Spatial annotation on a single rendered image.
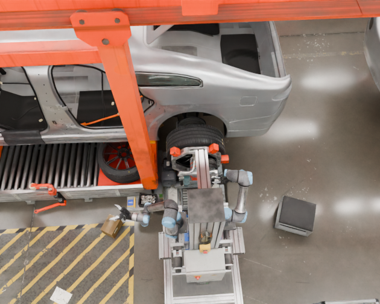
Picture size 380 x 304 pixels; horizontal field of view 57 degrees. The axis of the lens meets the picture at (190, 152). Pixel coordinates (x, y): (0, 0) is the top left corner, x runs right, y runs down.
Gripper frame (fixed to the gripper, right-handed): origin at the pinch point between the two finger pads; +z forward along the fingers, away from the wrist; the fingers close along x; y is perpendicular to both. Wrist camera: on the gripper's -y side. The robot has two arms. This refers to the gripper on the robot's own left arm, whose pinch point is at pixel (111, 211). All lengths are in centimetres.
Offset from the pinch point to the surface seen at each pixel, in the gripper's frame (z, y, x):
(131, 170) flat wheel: 14, 62, 84
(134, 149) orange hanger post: -12, -34, 49
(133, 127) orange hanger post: -16, -71, 45
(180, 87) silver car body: -42, -61, 110
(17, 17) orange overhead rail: 30, -181, 22
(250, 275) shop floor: -148, 124, 7
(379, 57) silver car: -258, -23, 250
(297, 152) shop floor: -194, 100, 182
